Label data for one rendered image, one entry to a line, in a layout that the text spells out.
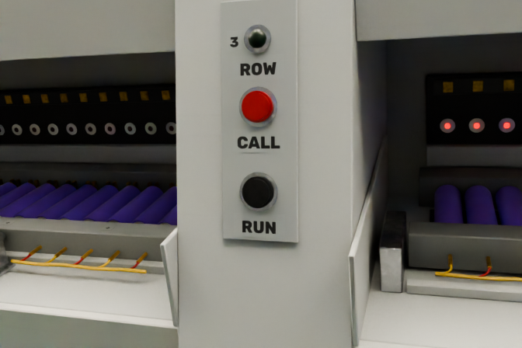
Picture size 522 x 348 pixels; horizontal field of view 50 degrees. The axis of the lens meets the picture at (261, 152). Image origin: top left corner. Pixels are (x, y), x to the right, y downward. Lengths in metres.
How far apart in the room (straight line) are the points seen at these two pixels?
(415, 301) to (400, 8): 0.16
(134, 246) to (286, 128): 0.15
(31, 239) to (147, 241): 0.09
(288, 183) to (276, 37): 0.07
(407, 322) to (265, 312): 0.07
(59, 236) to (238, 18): 0.20
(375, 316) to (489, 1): 0.17
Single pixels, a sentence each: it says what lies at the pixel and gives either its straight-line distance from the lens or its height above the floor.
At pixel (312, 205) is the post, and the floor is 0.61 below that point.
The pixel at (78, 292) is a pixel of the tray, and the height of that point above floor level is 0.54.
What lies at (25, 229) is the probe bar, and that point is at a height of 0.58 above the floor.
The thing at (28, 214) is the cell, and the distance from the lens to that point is 0.47.
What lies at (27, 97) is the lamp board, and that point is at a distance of 0.56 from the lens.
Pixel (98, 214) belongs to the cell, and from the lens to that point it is 0.43.
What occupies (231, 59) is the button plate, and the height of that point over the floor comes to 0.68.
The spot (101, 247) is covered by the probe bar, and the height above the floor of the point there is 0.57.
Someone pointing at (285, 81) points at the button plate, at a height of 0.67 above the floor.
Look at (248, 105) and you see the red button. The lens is 0.28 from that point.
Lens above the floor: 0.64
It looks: 2 degrees down
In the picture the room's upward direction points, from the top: straight up
